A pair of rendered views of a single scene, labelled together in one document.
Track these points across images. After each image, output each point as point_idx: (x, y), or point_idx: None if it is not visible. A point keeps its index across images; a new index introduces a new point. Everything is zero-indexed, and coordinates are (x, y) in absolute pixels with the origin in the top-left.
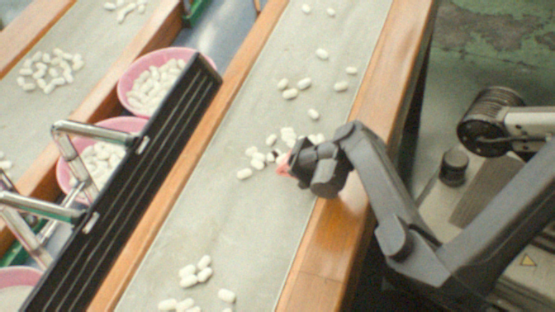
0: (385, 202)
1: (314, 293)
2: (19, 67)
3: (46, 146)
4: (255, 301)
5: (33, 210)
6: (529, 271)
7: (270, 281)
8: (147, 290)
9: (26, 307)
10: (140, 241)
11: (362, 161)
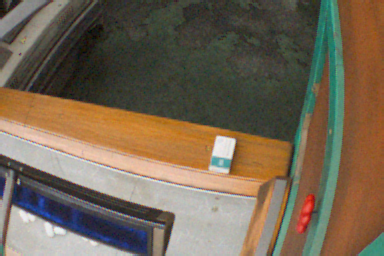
0: (24, 8)
1: (39, 113)
2: None
3: None
4: (41, 163)
5: (8, 216)
6: (28, 39)
7: (28, 152)
8: (40, 248)
9: (86, 199)
10: (7, 251)
11: None
